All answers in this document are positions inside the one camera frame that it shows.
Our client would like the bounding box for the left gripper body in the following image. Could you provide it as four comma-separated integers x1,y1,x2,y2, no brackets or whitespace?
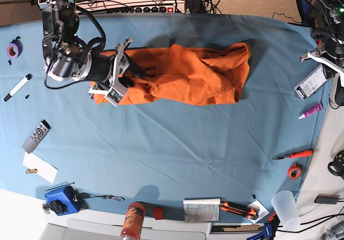
322,64,337,80

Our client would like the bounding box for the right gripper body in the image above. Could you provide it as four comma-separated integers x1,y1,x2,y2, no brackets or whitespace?
119,56,145,88

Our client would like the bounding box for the orange t-shirt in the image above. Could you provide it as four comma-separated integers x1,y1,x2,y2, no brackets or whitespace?
90,42,252,107

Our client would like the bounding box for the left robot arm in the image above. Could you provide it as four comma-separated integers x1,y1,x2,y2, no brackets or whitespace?
303,0,343,69

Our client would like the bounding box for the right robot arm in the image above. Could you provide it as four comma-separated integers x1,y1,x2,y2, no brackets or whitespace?
38,0,146,91

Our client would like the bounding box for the clear plastic package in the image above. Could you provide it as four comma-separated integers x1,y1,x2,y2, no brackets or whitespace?
293,63,327,100

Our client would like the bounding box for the purple glue tube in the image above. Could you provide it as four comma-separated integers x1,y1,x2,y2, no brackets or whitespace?
298,103,323,120

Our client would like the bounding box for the black power strip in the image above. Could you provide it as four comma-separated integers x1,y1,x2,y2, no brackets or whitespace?
125,6,176,13

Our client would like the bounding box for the blue table cloth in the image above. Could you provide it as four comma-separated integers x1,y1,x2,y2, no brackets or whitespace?
1,14,332,220

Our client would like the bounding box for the red tape roll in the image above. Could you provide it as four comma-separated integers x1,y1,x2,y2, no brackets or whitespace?
287,163,302,180

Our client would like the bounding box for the black white marker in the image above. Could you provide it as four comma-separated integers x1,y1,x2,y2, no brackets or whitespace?
4,74,33,101

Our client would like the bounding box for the purple tape roll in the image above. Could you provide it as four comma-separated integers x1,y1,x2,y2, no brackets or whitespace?
7,37,23,60

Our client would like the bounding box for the black power adapter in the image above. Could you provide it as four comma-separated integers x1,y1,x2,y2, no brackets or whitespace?
314,194,340,205

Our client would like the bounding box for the grey remote control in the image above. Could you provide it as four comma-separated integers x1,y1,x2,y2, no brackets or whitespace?
22,120,51,154

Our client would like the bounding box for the clear plastic cup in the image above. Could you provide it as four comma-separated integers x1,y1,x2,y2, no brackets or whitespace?
271,191,301,231

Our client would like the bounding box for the white paper card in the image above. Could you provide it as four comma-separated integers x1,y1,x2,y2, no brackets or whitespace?
23,153,58,184

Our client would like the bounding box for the orange drink bottle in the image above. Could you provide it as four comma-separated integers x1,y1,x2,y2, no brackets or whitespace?
120,202,146,240

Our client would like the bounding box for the small AA battery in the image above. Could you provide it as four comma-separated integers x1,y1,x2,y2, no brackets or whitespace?
26,169,38,174

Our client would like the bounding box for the small red block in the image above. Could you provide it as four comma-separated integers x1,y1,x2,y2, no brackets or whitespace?
153,207,164,220

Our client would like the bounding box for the blue plastic box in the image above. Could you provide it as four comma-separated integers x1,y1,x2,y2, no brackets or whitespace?
45,186,82,216

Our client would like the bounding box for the folded paper booklet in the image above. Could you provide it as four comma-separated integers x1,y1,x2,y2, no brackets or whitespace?
183,198,221,223

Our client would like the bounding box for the small white leaflet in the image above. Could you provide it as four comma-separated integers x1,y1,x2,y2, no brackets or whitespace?
248,200,270,224

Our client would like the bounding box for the orange black utility knife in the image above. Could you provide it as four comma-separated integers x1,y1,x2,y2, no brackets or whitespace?
220,202,259,220

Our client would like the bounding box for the blue bar clamp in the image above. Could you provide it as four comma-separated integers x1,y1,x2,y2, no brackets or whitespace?
247,213,280,240

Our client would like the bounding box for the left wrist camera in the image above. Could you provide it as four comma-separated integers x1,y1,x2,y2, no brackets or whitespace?
300,44,344,87

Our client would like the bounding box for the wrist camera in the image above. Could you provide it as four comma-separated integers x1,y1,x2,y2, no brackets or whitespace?
88,38,134,106
300,44,344,87

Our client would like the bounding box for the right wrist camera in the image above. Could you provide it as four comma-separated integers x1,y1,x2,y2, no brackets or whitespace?
88,38,134,106

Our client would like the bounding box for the red handled screwdriver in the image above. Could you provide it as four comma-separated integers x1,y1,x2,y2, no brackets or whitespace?
272,149,313,160

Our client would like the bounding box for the black cable tie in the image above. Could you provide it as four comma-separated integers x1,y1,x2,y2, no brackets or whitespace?
46,182,75,191

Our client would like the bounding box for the metal carabiner lanyard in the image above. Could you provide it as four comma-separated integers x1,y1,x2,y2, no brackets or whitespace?
80,194,125,202

